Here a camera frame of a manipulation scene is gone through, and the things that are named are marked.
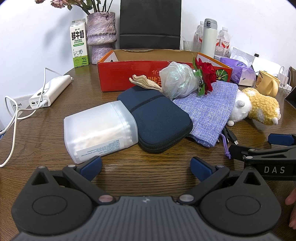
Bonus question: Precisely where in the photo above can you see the purple tissue pack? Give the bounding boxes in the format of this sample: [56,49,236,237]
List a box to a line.
[220,46,257,87]

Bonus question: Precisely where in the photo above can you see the clear plastic bag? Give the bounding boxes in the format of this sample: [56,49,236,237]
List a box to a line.
[159,61,201,100]

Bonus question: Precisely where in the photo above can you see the yellow white plush toy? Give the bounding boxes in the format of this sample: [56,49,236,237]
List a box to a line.
[227,88,281,127]

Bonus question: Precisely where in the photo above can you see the white plug charger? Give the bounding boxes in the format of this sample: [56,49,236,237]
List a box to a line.
[279,66,293,90]

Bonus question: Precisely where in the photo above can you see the white thermos bottle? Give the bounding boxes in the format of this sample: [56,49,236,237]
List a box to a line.
[200,19,218,59]

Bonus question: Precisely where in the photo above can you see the green white milk carton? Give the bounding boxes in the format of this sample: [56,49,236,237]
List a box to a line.
[69,19,90,69]

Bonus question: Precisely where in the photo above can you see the purple stone-look vase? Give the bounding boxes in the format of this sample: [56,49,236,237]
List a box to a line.
[87,11,116,65]

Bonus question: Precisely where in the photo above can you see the translucent cotton swab box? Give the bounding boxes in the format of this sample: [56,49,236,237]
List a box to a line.
[63,101,139,164]

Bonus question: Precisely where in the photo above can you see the clear glass cup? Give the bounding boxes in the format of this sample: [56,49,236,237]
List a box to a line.
[183,40,201,52]

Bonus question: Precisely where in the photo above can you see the black flat object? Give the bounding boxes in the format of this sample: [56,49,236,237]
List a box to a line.
[284,86,296,102]

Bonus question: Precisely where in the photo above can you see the yellow mug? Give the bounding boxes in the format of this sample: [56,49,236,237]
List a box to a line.
[255,70,280,97]

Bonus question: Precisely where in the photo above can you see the clear plastic water bottle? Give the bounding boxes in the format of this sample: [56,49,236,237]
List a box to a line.
[216,27,230,56]
[194,21,204,50]

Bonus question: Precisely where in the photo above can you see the wooden desktop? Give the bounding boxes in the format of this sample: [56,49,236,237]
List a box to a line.
[0,62,296,241]

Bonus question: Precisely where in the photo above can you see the black paper bag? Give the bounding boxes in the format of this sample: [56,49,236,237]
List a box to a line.
[119,0,181,50]

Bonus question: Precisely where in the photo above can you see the navy zip pouch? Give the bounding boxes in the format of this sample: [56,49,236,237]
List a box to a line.
[117,89,193,154]

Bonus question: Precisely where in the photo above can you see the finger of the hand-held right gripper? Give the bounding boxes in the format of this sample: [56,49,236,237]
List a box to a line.
[268,133,296,147]
[229,144,296,163]

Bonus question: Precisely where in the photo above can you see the person's right hand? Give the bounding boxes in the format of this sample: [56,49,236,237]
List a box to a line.
[285,189,296,229]

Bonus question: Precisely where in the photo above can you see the black cable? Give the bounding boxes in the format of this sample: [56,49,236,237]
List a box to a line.
[217,125,240,145]

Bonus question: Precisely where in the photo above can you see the white wall outlet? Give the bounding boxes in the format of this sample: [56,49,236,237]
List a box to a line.
[11,95,31,112]

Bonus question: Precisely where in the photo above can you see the white power bank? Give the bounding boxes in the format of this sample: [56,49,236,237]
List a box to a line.
[29,75,71,109]

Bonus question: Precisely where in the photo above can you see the white charging cable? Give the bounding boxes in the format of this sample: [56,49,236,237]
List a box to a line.
[0,95,50,168]
[43,67,75,92]

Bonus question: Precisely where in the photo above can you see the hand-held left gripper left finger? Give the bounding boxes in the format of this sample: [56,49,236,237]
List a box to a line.
[31,156,115,205]

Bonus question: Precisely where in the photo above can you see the purple burlap drawstring pouch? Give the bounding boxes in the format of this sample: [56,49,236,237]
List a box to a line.
[173,81,238,160]

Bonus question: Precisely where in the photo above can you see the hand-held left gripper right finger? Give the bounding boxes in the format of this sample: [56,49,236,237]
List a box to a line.
[177,156,266,205]

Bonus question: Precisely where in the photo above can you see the red artificial rose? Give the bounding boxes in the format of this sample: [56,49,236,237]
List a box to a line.
[192,57,216,96]

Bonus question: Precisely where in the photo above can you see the red cardboard box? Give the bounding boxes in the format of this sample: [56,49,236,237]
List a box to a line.
[97,49,233,93]

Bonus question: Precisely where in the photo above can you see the beige paper napkin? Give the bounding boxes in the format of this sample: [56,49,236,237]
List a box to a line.
[129,75,163,93]

